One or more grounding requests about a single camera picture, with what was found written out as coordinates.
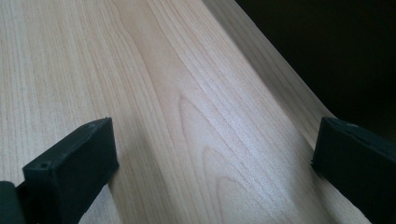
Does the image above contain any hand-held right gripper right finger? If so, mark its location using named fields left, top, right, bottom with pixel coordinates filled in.
left=310, top=116, right=396, bottom=224

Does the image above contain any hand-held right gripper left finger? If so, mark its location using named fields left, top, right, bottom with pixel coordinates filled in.
left=16, top=117, right=120, bottom=224

